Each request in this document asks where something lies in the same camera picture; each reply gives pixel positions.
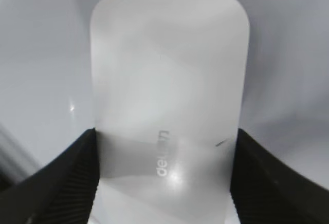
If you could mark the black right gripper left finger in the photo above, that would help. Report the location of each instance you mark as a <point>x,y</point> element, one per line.
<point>61,192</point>

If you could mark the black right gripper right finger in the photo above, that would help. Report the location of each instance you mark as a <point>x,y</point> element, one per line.
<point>265,190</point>

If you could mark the white rectangular board eraser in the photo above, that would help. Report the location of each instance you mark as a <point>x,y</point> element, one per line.
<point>168,79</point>

